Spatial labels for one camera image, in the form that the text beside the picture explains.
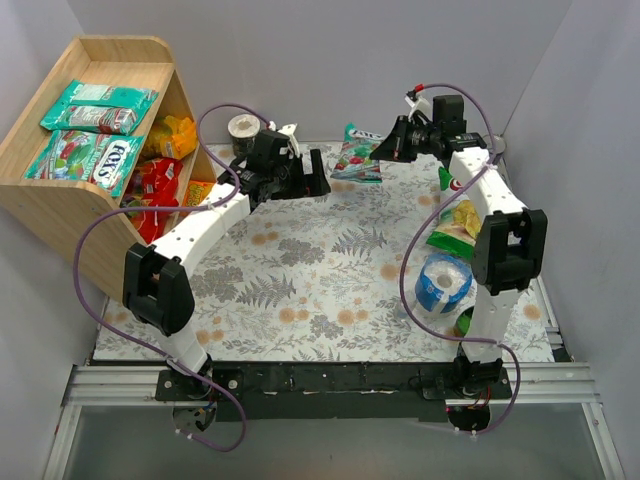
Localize Fox's mint blossom candy bag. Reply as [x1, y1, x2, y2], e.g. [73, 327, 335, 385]
[331, 124, 384, 184]

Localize small orange candy bag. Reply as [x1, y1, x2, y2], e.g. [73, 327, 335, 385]
[182, 180, 214, 207]

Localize orange Lot 100 mango gummy bag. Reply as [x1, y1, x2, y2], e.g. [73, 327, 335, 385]
[142, 115, 198, 160]

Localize red Lot 100 fruit gummy bag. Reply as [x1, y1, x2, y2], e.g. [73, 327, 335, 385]
[123, 157, 183, 205]

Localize teal fox's bag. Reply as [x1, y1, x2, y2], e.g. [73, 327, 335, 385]
[24, 130, 145, 198]
[40, 80, 158, 135]

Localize teal Fox's bag back side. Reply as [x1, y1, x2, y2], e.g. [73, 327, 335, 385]
[40, 80, 158, 135]

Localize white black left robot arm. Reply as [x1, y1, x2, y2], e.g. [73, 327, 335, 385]
[123, 127, 331, 400]

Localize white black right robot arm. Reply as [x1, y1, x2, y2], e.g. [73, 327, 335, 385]
[371, 87, 548, 397]

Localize wooden shelf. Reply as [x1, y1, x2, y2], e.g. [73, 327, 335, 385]
[1, 35, 216, 301]

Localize dark tape roll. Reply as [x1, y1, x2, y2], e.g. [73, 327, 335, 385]
[227, 114, 261, 157]

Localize tin can orange label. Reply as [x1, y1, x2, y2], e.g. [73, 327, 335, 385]
[492, 135, 507, 155]

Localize floral patterned table mat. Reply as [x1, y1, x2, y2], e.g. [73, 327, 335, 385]
[92, 141, 556, 364]

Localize green white Chuba chips bag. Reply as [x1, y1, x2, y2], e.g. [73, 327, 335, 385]
[426, 193, 481, 262]

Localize green glass bottle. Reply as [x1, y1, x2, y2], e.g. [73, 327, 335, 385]
[453, 307, 474, 338]

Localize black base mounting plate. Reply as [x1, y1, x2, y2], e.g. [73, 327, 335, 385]
[155, 362, 515, 422]

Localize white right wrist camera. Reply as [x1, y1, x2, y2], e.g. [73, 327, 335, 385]
[405, 84, 432, 125]

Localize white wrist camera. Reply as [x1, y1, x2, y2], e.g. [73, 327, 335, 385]
[405, 84, 432, 125]
[267, 121, 300, 157]

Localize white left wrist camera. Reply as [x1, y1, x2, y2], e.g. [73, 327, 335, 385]
[267, 121, 300, 157]

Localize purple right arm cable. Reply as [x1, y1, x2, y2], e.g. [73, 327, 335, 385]
[398, 82, 521, 435]

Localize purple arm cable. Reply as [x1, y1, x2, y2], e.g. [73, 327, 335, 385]
[72, 103, 279, 453]
[398, 82, 521, 435]

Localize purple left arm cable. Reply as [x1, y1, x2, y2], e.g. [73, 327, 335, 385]
[72, 103, 279, 453]

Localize aluminium frame rail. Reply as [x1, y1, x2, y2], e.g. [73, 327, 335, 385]
[45, 361, 624, 479]

